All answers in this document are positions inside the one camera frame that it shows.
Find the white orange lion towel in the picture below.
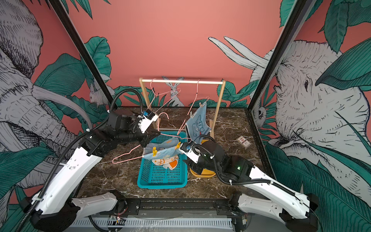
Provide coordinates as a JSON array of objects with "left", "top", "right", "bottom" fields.
[{"left": 152, "top": 155, "right": 179, "bottom": 170}]

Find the pink wire hanger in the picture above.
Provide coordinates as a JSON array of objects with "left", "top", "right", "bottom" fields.
[{"left": 150, "top": 76, "right": 184, "bottom": 108}]

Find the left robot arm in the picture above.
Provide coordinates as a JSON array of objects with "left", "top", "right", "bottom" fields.
[{"left": 15, "top": 88, "right": 160, "bottom": 232}]

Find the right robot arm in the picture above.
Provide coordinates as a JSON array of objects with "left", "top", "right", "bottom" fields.
[{"left": 179, "top": 135, "right": 320, "bottom": 232}]

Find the yellow plastic tray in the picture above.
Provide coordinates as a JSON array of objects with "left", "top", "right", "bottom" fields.
[{"left": 190, "top": 144, "right": 216, "bottom": 178}]

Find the teal plastic basket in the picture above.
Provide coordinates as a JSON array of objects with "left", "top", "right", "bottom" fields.
[{"left": 137, "top": 130, "right": 188, "bottom": 189}]

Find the small card box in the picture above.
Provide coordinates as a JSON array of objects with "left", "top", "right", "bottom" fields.
[{"left": 237, "top": 136, "right": 251, "bottom": 149}]

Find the wooden clothes rack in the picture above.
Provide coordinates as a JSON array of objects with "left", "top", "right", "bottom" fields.
[{"left": 139, "top": 78, "right": 226, "bottom": 138}]

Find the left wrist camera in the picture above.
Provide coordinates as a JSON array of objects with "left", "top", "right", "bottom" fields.
[{"left": 138, "top": 109, "right": 158, "bottom": 133}]

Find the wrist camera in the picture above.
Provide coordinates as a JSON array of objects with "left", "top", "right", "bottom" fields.
[
  {"left": 138, "top": 109, "right": 158, "bottom": 133},
  {"left": 178, "top": 142, "right": 200, "bottom": 164}
]

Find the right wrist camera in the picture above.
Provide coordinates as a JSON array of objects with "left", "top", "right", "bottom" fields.
[{"left": 178, "top": 142, "right": 200, "bottom": 164}]

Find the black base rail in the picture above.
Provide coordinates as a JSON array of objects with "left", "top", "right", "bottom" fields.
[{"left": 123, "top": 198, "right": 240, "bottom": 217}]

